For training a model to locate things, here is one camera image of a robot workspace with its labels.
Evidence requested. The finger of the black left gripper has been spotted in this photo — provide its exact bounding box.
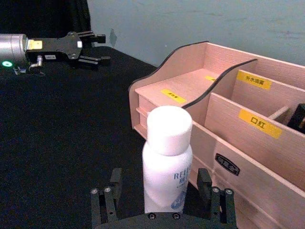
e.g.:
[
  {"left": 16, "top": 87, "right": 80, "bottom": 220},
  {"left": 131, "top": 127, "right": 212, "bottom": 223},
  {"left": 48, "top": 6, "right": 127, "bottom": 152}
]
[
  {"left": 76, "top": 31, "right": 107, "bottom": 45},
  {"left": 72, "top": 54, "right": 112, "bottom": 71}
]

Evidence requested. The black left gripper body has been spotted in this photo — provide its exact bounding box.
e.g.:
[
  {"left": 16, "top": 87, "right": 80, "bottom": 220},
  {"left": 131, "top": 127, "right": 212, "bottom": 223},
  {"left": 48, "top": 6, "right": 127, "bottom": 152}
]
[{"left": 24, "top": 32, "right": 83, "bottom": 69}]

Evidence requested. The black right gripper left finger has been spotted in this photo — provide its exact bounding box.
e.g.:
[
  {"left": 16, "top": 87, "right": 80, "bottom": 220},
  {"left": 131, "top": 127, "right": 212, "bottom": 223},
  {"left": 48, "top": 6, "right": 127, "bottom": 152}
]
[{"left": 90, "top": 167, "right": 123, "bottom": 227}]

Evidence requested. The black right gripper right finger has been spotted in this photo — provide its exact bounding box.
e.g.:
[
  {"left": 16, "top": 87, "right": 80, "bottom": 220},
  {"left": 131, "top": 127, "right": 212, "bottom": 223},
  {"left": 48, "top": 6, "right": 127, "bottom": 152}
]
[{"left": 197, "top": 167, "right": 237, "bottom": 225}]

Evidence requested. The white plastic bottle with cap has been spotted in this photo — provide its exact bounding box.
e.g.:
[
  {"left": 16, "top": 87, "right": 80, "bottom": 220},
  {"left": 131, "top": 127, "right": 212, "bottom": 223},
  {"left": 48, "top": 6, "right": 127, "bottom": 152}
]
[{"left": 142, "top": 105, "right": 193, "bottom": 214}]

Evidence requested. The black backdrop cloth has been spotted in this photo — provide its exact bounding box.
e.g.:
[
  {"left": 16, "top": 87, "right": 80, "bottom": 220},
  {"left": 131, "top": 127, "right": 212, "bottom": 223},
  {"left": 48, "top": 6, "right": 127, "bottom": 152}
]
[{"left": 0, "top": 0, "right": 96, "bottom": 47}]

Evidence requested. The pale wooden desk organizer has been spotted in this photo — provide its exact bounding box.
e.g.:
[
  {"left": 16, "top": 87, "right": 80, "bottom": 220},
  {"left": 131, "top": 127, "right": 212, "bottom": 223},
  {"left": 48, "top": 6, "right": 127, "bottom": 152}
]
[{"left": 128, "top": 41, "right": 305, "bottom": 229}]

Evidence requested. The black table cloth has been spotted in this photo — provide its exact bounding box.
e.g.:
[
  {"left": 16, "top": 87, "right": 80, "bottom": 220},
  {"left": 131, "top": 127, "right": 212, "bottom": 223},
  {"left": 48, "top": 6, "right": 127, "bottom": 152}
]
[{"left": 0, "top": 45, "right": 241, "bottom": 229}]

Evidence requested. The small black box in organizer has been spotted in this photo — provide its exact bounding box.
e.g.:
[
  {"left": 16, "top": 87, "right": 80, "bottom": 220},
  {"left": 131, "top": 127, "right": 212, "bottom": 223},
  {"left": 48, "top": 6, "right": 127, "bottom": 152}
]
[{"left": 286, "top": 103, "right": 305, "bottom": 135}]

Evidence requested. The thin cable with silver plug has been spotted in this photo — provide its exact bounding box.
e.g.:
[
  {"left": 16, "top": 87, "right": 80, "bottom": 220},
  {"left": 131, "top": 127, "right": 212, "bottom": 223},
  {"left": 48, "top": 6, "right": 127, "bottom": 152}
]
[{"left": 13, "top": 55, "right": 46, "bottom": 77}]

